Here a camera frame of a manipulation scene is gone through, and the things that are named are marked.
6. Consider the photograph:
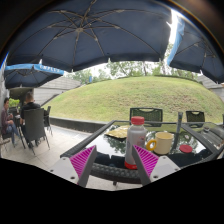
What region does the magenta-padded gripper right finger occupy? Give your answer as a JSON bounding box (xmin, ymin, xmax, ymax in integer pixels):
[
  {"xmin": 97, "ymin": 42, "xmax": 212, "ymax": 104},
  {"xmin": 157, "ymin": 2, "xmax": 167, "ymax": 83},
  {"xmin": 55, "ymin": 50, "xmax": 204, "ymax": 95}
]
[{"xmin": 131, "ymin": 144, "xmax": 182, "ymax": 187}]

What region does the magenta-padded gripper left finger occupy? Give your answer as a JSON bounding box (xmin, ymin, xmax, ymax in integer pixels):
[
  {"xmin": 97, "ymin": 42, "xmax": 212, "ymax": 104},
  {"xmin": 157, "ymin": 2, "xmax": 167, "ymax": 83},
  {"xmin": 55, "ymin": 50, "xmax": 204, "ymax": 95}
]
[{"xmin": 49, "ymin": 144, "xmax": 98, "ymax": 188}]

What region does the clear red-capped drink bottle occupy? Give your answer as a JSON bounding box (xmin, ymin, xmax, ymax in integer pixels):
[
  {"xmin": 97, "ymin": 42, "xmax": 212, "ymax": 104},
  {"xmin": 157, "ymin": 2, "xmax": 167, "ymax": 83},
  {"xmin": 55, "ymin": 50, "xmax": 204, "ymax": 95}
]
[{"xmin": 123, "ymin": 115, "xmax": 148, "ymax": 171}]

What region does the flat round red coaster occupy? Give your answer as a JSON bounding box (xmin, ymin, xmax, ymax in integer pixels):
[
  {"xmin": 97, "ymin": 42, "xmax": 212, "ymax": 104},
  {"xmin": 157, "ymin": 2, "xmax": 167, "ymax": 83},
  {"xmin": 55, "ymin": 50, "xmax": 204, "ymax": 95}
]
[{"xmin": 179, "ymin": 144, "xmax": 194, "ymax": 154}]

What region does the dark green mesh chair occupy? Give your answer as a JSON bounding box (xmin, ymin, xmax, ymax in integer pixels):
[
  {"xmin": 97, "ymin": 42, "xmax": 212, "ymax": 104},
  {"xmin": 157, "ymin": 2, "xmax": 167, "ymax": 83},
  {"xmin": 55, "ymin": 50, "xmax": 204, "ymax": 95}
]
[
  {"xmin": 129, "ymin": 107, "xmax": 164, "ymax": 128},
  {"xmin": 185, "ymin": 110, "xmax": 206, "ymax": 129}
]

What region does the yellow snack packet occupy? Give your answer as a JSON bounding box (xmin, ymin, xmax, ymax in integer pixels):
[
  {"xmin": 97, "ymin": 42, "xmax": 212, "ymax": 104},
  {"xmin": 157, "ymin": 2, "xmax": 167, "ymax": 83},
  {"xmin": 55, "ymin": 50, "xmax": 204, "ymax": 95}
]
[{"xmin": 104, "ymin": 125, "xmax": 130, "ymax": 140}]

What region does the dark wicker chair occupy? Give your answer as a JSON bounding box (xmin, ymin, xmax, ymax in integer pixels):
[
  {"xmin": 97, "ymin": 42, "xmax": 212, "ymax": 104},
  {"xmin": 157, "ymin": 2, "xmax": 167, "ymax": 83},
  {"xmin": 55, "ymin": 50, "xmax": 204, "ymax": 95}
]
[
  {"xmin": 43, "ymin": 105, "xmax": 54, "ymax": 136},
  {"xmin": 22, "ymin": 107, "xmax": 51, "ymax": 156}
]

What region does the person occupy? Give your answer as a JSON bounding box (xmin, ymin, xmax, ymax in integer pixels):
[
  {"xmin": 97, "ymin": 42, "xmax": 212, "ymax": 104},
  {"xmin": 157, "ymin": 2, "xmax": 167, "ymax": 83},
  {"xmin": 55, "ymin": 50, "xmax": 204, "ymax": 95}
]
[
  {"xmin": 19, "ymin": 91, "xmax": 43, "ymax": 148},
  {"xmin": 0, "ymin": 97, "xmax": 21, "ymax": 146}
]

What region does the grey roofed building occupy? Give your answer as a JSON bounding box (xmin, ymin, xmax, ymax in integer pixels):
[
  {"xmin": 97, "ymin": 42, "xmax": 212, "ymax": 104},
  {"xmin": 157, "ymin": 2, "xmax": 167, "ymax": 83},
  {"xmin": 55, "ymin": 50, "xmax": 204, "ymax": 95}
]
[{"xmin": 32, "ymin": 76, "xmax": 82, "ymax": 107}]

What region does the navy umbrella with light-blue trim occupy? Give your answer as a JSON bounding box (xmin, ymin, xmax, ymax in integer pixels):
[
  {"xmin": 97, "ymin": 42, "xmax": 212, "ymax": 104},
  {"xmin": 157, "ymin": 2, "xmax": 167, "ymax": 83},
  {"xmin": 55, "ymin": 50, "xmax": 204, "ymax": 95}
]
[{"xmin": 3, "ymin": 63, "xmax": 65, "ymax": 90}]

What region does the large navy patio umbrella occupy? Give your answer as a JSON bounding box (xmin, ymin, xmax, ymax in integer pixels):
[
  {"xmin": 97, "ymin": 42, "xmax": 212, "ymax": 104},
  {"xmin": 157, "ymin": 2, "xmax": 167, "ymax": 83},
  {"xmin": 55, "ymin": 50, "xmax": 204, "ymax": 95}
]
[{"xmin": 6, "ymin": 0, "xmax": 173, "ymax": 73}]

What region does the cream cup with yellow handle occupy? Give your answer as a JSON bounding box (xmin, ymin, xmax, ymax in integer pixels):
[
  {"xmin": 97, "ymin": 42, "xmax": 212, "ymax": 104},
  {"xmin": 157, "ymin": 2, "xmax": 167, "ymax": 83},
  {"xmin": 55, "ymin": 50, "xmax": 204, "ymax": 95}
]
[{"xmin": 145, "ymin": 131, "xmax": 175, "ymax": 156}]

